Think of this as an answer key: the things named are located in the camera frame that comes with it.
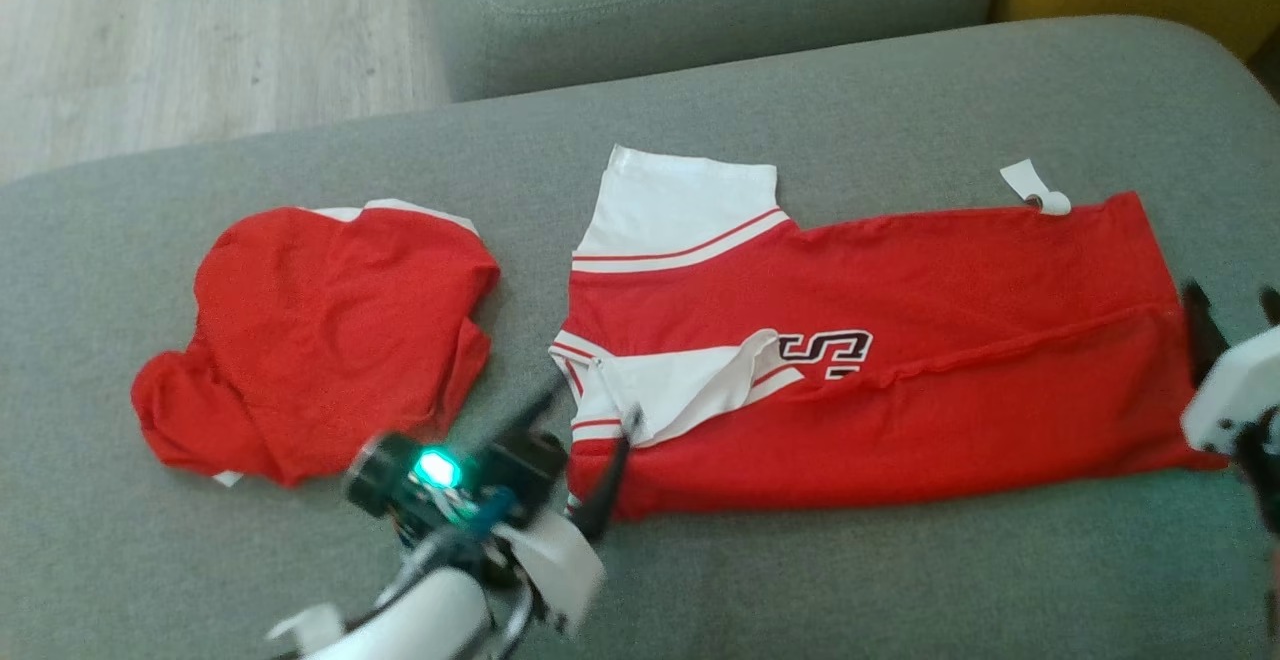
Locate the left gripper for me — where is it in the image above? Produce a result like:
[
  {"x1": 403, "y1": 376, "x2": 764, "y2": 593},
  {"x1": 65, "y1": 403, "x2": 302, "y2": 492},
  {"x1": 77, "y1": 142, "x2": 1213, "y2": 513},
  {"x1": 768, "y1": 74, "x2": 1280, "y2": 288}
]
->
[{"x1": 465, "y1": 375, "x2": 643, "y2": 638}]

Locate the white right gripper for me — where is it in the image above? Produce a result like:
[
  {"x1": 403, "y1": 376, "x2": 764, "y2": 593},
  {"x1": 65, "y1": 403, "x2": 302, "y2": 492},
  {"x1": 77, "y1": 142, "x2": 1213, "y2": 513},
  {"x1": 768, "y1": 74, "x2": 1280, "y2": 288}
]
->
[{"x1": 1179, "y1": 282, "x2": 1280, "y2": 457}]

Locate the plain red garment white trim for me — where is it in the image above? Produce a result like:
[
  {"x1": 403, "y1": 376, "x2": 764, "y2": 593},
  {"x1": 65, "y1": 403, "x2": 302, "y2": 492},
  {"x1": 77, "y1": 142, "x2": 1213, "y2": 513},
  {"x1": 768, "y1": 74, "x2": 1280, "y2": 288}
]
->
[{"x1": 130, "y1": 197, "x2": 502, "y2": 490}]

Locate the red jersey with number print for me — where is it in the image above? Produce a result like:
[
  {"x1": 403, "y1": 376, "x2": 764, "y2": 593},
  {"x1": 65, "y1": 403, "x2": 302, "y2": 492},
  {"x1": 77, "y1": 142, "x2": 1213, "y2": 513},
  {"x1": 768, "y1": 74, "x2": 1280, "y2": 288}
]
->
[{"x1": 547, "y1": 144, "x2": 1229, "y2": 524}]

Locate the yellow and grey sofa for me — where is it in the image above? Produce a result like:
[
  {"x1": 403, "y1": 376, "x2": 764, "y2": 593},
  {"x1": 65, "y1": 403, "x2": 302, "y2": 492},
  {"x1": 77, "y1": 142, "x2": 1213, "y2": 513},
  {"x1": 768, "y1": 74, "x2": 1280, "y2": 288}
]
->
[{"x1": 413, "y1": 0, "x2": 1280, "y2": 103}]

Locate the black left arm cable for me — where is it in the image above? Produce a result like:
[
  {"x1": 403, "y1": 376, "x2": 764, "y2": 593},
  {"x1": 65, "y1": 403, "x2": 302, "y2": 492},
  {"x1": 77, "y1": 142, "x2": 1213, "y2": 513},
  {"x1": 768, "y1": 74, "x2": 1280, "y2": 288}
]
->
[{"x1": 470, "y1": 540, "x2": 537, "y2": 660}]

